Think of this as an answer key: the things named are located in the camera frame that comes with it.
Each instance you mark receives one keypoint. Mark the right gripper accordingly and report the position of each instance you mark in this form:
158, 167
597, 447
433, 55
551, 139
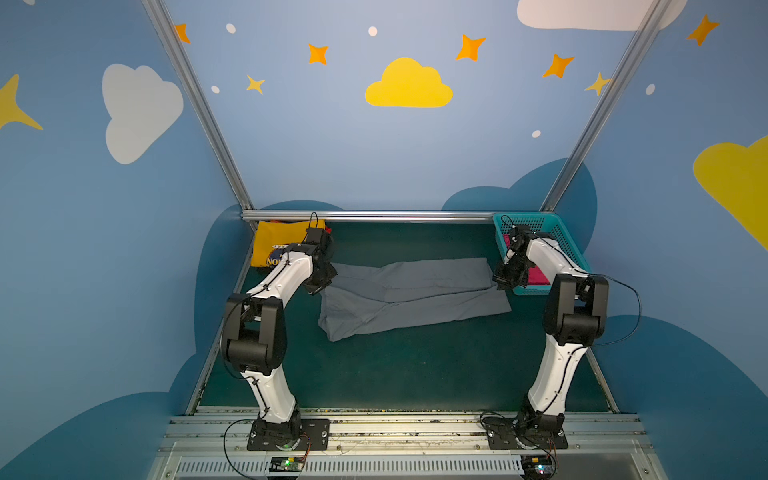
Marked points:
505, 276

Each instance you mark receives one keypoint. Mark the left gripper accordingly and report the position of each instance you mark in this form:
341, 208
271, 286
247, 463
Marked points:
324, 274

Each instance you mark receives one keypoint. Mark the grey t-shirt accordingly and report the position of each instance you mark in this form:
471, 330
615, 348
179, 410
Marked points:
364, 300

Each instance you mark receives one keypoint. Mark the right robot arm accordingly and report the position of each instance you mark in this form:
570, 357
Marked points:
574, 318

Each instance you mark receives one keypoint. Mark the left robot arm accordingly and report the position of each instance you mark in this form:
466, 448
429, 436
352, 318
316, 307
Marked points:
254, 337

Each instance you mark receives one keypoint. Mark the magenta t-shirt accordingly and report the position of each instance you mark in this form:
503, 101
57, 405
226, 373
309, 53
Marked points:
536, 276

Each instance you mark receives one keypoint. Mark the teal plastic basket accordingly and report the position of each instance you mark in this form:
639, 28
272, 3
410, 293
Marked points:
558, 234

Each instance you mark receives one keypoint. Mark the folded yellow t-shirt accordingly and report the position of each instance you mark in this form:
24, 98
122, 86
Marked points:
272, 238

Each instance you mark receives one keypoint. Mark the right controller board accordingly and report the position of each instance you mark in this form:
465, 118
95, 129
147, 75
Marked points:
537, 468

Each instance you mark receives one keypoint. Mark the controller board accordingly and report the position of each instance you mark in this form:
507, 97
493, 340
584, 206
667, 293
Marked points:
286, 465
537, 468

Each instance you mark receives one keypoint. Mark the left controller board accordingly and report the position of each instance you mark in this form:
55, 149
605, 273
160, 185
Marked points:
286, 465

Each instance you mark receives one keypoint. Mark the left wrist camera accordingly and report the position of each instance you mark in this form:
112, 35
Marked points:
318, 237

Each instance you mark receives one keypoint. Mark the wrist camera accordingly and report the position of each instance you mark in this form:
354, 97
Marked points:
318, 237
519, 238

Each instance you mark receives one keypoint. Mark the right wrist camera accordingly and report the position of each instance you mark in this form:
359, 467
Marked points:
519, 238

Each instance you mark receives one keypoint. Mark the aluminium back rail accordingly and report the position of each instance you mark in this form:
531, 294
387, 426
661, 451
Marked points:
370, 216

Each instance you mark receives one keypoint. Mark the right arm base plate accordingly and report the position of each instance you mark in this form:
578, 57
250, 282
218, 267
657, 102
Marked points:
505, 433

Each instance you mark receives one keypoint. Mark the right aluminium post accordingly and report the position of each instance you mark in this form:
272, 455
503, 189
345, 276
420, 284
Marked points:
633, 56

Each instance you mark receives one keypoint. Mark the aluminium post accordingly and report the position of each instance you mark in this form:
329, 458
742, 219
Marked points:
633, 56
165, 29

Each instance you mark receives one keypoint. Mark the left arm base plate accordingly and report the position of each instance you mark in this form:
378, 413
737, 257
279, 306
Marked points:
293, 435

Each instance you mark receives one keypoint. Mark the front aluminium rail bed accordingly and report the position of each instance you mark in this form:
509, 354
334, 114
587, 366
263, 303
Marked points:
367, 444

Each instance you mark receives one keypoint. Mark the left aluminium post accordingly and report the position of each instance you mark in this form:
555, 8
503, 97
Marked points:
165, 29

